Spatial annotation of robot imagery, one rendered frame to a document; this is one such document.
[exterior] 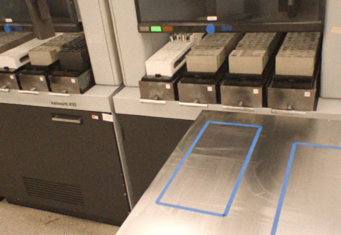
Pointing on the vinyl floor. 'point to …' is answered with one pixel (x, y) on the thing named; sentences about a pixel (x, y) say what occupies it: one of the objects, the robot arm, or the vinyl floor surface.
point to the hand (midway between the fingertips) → (41, 18)
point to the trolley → (246, 179)
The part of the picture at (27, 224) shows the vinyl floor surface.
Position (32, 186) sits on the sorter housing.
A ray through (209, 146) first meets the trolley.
